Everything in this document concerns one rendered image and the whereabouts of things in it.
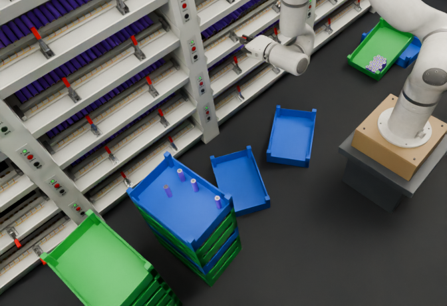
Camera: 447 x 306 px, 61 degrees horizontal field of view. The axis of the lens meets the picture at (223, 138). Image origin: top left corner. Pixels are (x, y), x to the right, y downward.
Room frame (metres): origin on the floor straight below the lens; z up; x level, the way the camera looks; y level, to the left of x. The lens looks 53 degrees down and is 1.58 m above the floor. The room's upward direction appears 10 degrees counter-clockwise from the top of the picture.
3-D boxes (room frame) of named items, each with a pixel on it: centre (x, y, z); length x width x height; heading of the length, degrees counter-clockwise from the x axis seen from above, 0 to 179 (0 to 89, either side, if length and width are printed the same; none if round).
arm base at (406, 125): (0.79, -0.68, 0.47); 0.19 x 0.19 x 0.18
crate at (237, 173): (0.89, -0.04, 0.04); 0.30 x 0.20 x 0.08; 6
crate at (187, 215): (0.63, 0.18, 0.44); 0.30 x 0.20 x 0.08; 42
